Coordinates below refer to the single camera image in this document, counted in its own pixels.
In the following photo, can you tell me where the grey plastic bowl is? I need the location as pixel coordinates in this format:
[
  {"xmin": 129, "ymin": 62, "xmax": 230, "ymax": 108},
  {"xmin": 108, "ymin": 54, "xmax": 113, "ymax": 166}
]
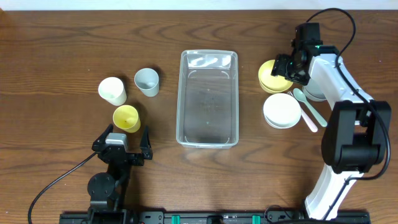
[{"xmin": 302, "ymin": 79, "xmax": 326, "ymax": 101}]

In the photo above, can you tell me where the clear plastic storage container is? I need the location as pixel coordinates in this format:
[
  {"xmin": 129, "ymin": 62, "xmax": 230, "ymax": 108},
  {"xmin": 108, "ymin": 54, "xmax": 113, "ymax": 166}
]
[{"xmin": 176, "ymin": 50, "xmax": 239, "ymax": 149}]

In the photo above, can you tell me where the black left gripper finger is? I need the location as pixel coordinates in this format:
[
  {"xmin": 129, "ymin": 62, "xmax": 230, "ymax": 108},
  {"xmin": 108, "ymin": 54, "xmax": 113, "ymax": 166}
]
[
  {"xmin": 91, "ymin": 124, "xmax": 113, "ymax": 152},
  {"xmin": 140, "ymin": 126, "xmax": 153, "ymax": 156}
]

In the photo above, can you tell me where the white plastic cup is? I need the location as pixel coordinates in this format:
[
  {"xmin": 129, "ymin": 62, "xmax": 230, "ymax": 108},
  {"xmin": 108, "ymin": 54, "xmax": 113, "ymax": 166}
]
[{"xmin": 98, "ymin": 77, "xmax": 127, "ymax": 106}]

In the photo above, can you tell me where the grey plastic cup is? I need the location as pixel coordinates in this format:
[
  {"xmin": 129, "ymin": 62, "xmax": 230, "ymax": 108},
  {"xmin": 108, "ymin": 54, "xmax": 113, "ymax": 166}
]
[{"xmin": 134, "ymin": 68, "xmax": 160, "ymax": 97}]

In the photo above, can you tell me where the yellow plastic cup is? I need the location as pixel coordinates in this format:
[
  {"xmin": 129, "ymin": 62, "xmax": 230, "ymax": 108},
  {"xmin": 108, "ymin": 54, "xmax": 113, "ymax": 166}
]
[{"xmin": 113, "ymin": 105, "xmax": 141, "ymax": 133}]

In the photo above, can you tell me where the mint green plastic spoon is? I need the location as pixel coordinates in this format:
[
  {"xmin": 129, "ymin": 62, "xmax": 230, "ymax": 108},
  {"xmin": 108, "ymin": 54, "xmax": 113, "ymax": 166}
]
[{"xmin": 293, "ymin": 88, "xmax": 327, "ymax": 128}]

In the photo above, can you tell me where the yellow plastic bowl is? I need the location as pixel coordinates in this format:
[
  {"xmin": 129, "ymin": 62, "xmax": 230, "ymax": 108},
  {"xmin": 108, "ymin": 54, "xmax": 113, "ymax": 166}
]
[{"xmin": 258, "ymin": 60, "xmax": 293, "ymax": 94}]

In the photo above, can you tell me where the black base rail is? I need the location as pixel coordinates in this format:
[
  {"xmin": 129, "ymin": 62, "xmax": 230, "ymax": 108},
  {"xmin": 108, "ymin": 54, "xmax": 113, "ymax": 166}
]
[{"xmin": 58, "ymin": 210, "xmax": 371, "ymax": 224}]

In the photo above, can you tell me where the white plastic bowl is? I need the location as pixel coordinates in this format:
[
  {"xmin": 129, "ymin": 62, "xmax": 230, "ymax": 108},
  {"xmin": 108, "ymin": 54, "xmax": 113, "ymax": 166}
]
[{"xmin": 263, "ymin": 93, "xmax": 301, "ymax": 129}]

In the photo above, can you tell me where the pink plastic fork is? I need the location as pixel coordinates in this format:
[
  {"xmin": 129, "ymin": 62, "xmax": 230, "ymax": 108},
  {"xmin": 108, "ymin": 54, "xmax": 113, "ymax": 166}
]
[{"xmin": 285, "ymin": 91, "xmax": 318, "ymax": 133}]

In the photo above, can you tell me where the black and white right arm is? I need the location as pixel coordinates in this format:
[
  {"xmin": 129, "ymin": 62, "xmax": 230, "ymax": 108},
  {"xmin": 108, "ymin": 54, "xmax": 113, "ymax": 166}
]
[{"xmin": 271, "ymin": 44, "xmax": 391, "ymax": 220}]

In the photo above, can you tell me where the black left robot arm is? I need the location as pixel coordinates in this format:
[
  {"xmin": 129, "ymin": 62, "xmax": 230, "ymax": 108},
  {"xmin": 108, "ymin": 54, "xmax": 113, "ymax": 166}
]
[{"xmin": 85, "ymin": 124, "xmax": 153, "ymax": 223}]

